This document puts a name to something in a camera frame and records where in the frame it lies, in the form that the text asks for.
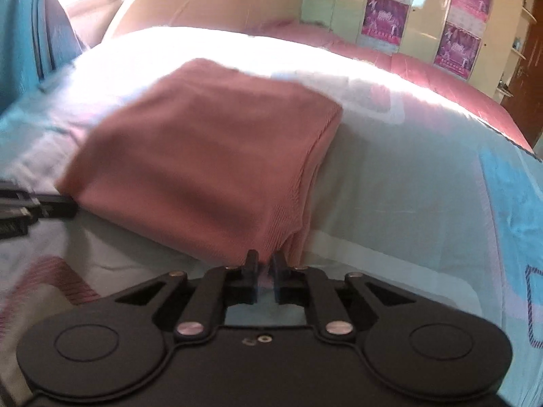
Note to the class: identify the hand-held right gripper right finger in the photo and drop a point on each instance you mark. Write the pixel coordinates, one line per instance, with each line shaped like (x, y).
(278, 282)

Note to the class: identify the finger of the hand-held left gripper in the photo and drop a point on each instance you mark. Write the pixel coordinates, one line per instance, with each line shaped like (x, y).
(55, 207)

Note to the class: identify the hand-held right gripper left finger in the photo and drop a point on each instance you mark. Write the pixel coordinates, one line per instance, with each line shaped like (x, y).
(253, 282)

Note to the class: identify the pink sweater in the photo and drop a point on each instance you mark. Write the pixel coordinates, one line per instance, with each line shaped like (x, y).
(203, 152)

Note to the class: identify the blue white patterned bed sheet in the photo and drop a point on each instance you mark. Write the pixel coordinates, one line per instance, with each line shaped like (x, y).
(403, 203)

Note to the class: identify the blue curtain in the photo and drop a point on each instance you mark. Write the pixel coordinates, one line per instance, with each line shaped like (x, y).
(25, 29)

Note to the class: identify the pink quilt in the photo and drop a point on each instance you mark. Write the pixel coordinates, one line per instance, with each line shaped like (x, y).
(445, 93)

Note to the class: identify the cream wooden headboard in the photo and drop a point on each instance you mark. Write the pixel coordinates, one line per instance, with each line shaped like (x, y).
(212, 0)

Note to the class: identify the cream glossy wardrobe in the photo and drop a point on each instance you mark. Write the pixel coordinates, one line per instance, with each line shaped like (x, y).
(428, 4)

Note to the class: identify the cream corner shelf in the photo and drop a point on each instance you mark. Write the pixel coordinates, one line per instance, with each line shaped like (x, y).
(515, 63)

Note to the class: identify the brown wooden door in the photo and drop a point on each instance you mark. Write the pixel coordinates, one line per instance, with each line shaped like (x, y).
(528, 72)

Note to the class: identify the teal bottle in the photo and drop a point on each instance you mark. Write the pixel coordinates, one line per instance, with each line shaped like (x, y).
(516, 43)

